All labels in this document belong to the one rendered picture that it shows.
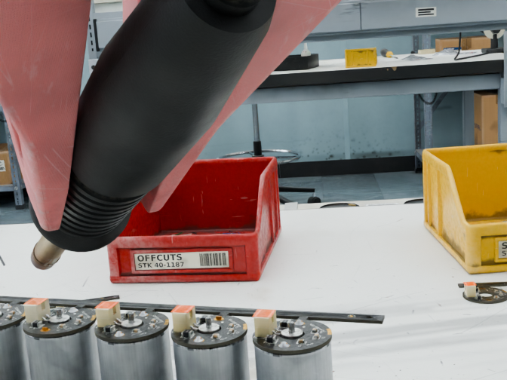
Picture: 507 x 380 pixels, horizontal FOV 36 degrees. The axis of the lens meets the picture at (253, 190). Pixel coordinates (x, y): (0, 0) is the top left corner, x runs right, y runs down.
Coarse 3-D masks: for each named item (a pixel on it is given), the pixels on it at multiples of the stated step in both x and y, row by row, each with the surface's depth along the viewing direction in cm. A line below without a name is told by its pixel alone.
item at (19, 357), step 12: (0, 312) 28; (0, 336) 27; (12, 336) 27; (24, 336) 28; (0, 348) 27; (12, 348) 27; (24, 348) 28; (0, 360) 27; (12, 360) 28; (24, 360) 28; (0, 372) 27; (12, 372) 28; (24, 372) 28
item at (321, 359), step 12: (288, 336) 24; (300, 336) 24; (324, 348) 24; (264, 360) 24; (276, 360) 24; (288, 360) 23; (300, 360) 23; (312, 360) 24; (324, 360) 24; (264, 372) 24; (276, 372) 24; (288, 372) 24; (300, 372) 24; (312, 372) 24; (324, 372) 24
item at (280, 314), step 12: (0, 300) 30; (12, 300) 30; (24, 300) 30; (60, 300) 29; (72, 300) 29; (84, 300) 29; (168, 312) 28; (204, 312) 27; (216, 312) 27; (228, 312) 27; (240, 312) 27; (252, 312) 27; (276, 312) 26; (288, 312) 26; (300, 312) 26; (312, 312) 26; (324, 312) 26
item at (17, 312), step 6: (0, 306) 29; (12, 306) 29; (18, 306) 29; (6, 312) 28; (12, 312) 28; (18, 312) 28; (24, 312) 28; (0, 318) 28; (6, 318) 28; (12, 318) 28; (18, 318) 28; (24, 318) 28; (0, 324) 27; (6, 324) 27; (12, 324) 27
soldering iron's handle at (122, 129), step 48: (144, 0) 11; (192, 0) 10; (240, 0) 10; (144, 48) 11; (192, 48) 10; (240, 48) 10; (96, 96) 13; (144, 96) 11; (192, 96) 11; (96, 144) 13; (144, 144) 13; (192, 144) 13; (96, 192) 16; (144, 192) 15; (48, 240) 19; (96, 240) 19
